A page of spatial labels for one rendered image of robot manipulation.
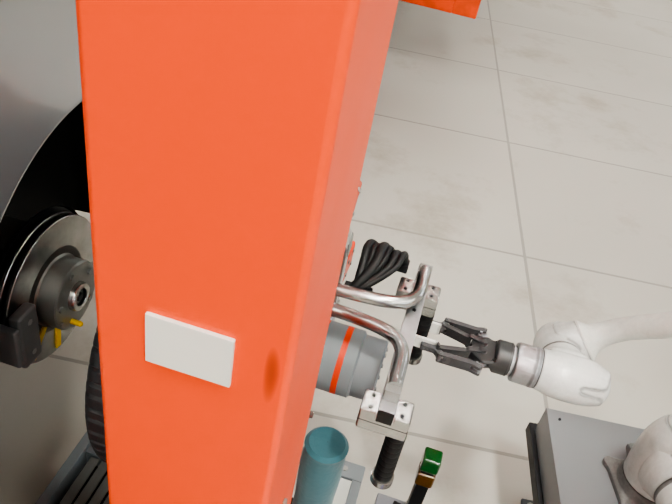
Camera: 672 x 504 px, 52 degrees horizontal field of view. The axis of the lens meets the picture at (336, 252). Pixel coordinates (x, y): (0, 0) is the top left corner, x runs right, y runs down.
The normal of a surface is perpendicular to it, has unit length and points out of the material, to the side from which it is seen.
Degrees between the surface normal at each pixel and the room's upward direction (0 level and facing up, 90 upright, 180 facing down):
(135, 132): 90
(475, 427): 0
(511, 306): 0
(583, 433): 1
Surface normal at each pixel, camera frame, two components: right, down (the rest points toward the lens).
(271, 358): -0.26, 0.56
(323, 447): 0.16, -0.78
